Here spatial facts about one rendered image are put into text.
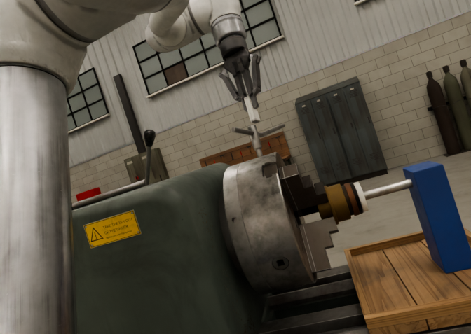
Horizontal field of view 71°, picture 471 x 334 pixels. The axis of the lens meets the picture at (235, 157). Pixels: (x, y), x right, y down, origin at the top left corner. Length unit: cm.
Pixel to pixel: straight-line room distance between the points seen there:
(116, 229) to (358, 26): 717
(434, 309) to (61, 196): 62
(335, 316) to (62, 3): 74
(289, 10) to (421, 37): 267
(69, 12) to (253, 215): 46
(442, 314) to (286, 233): 29
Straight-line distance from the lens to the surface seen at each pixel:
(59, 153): 44
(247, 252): 68
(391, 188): 80
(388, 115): 731
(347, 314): 81
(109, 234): 66
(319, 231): 78
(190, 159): 828
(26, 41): 48
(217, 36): 94
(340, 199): 76
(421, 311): 71
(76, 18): 48
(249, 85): 89
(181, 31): 98
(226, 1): 97
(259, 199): 67
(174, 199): 59
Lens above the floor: 126
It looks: level
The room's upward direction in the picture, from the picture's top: 18 degrees counter-clockwise
